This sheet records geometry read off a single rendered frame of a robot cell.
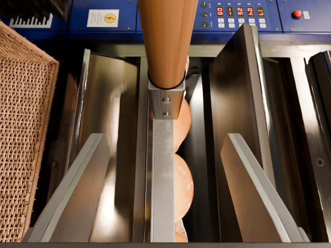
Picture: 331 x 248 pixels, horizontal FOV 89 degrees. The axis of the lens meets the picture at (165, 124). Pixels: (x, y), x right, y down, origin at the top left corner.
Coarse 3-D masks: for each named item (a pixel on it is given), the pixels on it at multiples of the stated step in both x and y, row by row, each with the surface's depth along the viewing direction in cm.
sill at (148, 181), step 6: (150, 102) 54; (150, 108) 54; (150, 114) 53; (150, 120) 53; (150, 126) 52; (150, 132) 52; (150, 138) 51; (150, 144) 51; (150, 150) 50; (150, 156) 50; (150, 162) 50; (150, 168) 49; (150, 174) 49; (150, 180) 48; (150, 186) 48; (150, 192) 48; (150, 198) 47; (150, 204) 47; (150, 210) 46; (144, 216) 46; (150, 216) 46; (144, 222) 46; (150, 222) 46; (144, 228) 45; (150, 228) 45; (144, 234) 45; (144, 240) 45
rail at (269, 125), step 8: (256, 32) 44; (256, 40) 44; (256, 48) 43; (256, 56) 42; (264, 72) 42; (264, 80) 41; (264, 88) 40; (264, 96) 40; (264, 104) 39; (264, 112) 39; (272, 128) 38; (272, 136) 37; (272, 144) 37; (272, 152) 36; (272, 160) 36; (280, 176) 35; (280, 184) 35; (280, 192) 34
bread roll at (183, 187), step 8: (176, 160) 23; (176, 168) 23; (184, 168) 23; (176, 176) 22; (184, 176) 23; (176, 184) 22; (184, 184) 22; (192, 184) 24; (176, 192) 22; (184, 192) 22; (192, 192) 23; (176, 200) 21; (184, 200) 22; (176, 208) 21; (184, 208) 22; (176, 216) 22
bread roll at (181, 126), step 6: (186, 102) 27; (186, 108) 26; (180, 114) 25; (186, 114) 25; (174, 120) 24; (180, 120) 24; (186, 120) 25; (174, 126) 24; (180, 126) 24; (186, 126) 25; (174, 132) 24; (180, 132) 25; (186, 132) 25; (174, 138) 24; (180, 138) 25; (174, 144) 25
